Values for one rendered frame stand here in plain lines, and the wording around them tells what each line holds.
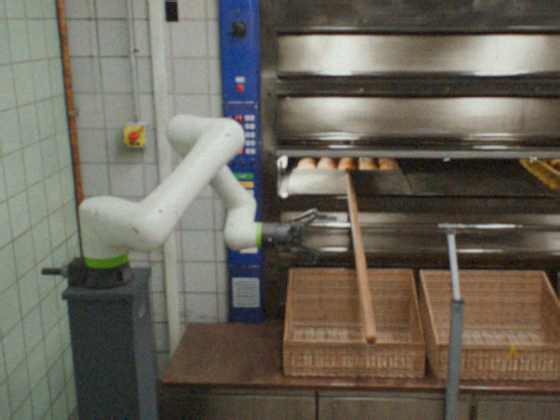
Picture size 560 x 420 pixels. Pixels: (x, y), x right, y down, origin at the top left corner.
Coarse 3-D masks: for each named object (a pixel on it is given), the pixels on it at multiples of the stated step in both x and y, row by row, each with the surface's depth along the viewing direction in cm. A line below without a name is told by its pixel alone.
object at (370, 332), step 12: (348, 180) 311; (348, 192) 292; (360, 240) 230; (360, 252) 217; (360, 264) 207; (360, 276) 198; (360, 288) 190; (360, 300) 184; (372, 312) 175; (372, 324) 168; (372, 336) 162
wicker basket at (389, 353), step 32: (288, 288) 287; (320, 288) 299; (352, 288) 299; (384, 288) 298; (288, 320) 272; (320, 320) 299; (352, 320) 299; (384, 320) 299; (416, 320) 275; (288, 352) 259; (320, 352) 259; (352, 352) 259; (384, 352) 258; (416, 352) 258
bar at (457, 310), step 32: (288, 224) 259; (320, 224) 258; (384, 224) 257; (416, 224) 257; (448, 224) 257; (480, 224) 257; (512, 224) 256; (544, 224) 256; (448, 384) 250; (448, 416) 252
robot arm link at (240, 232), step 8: (232, 216) 239; (240, 216) 239; (248, 216) 241; (232, 224) 237; (240, 224) 236; (248, 224) 237; (256, 224) 238; (224, 232) 237; (232, 232) 235; (240, 232) 235; (248, 232) 235; (256, 232) 235; (224, 240) 237; (232, 240) 235; (240, 240) 236; (248, 240) 235; (256, 240) 236; (232, 248) 238; (240, 248) 237; (248, 248) 239
